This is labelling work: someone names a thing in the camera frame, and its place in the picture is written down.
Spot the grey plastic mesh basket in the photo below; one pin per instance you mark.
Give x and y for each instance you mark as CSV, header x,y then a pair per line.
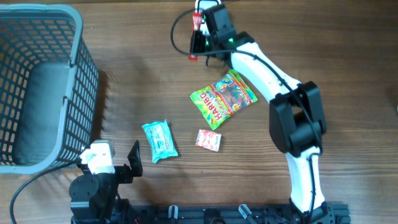
x,y
49,87

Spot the white barcode scanner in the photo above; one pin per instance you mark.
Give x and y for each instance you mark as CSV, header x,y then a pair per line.
x,y
202,5

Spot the green Haribo gummy bag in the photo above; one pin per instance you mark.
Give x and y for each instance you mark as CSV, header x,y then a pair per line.
x,y
223,98

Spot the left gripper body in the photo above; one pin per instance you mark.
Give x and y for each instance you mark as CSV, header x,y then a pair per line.
x,y
124,174

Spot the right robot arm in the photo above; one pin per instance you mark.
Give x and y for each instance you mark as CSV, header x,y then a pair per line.
x,y
296,117

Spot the red white snack packet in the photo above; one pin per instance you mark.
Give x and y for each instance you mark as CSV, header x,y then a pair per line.
x,y
208,140

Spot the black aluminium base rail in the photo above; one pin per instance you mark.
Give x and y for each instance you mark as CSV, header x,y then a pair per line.
x,y
328,213

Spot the teal tissue pack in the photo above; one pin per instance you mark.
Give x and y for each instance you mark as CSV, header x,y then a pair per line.
x,y
160,140

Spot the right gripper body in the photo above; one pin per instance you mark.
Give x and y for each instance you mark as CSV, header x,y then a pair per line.
x,y
201,42

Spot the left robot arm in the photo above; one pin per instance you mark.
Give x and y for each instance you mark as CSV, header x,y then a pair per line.
x,y
94,194

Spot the red Nescafe coffee stick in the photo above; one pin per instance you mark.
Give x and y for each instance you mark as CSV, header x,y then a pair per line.
x,y
196,26

